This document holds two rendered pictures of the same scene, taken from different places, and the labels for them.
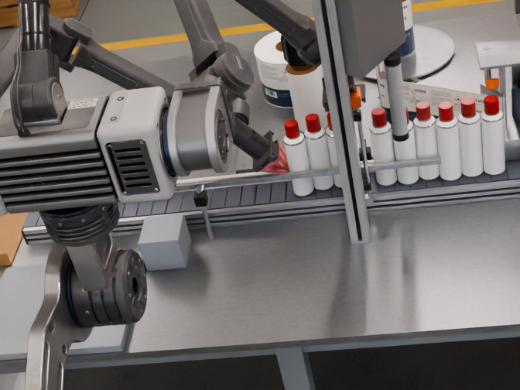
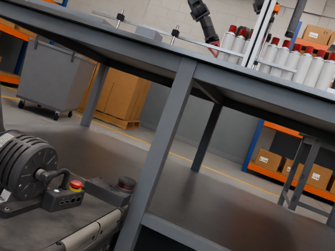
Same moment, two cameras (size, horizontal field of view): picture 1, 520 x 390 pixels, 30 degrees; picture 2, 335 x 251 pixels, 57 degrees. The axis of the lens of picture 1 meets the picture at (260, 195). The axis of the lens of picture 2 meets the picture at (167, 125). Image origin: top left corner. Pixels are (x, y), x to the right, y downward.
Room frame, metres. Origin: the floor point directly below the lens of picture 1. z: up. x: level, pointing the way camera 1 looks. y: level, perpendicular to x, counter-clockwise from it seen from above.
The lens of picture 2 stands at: (0.41, -0.04, 0.63)
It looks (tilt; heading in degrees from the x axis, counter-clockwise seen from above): 4 degrees down; 3
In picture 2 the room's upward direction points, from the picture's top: 20 degrees clockwise
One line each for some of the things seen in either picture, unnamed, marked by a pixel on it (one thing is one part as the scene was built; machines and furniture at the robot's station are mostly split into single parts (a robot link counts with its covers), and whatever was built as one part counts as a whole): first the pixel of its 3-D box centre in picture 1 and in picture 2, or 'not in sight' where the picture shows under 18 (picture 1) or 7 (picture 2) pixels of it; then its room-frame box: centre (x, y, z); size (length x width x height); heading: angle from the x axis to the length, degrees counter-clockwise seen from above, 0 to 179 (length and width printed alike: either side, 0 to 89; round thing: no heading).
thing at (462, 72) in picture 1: (385, 91); not in sight; (2.32, -0.41, 0.86); 0.80 x 0.67 x 0.05; 78
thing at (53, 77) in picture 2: not in sight; (58, 76); (4.12, 1.61, 0.48); 0.89 x 0.63 x 0.96; 7
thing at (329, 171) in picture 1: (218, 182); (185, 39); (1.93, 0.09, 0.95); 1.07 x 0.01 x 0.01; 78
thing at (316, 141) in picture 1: (318, 152); (236, 50); (1.93, -0.16, 0.98); 0.05 x 0.05 x 0.20
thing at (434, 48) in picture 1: (400, 53); not in sight; (2.46, -0.49, 0.89); 0.31 x 0.31 x 0.01
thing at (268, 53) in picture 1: (293, 66); not in sight; (2.40, -0.17, 0.95); 0.20 x 0.20 x 0.14
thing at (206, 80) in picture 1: (206, 103); not in sight; (1.48, 0.05, 1.45); 0.09 x 0.08 x 0.12; 78
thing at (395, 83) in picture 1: (396, 97); (297, 13); (1.78, -0.34, 1.18); 0.04 x 0.04 x 0.21
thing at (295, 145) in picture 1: (297, 158); (226, 46); (1.92, -0.11, 0.98); 0.05 x 0.05 x 0.20
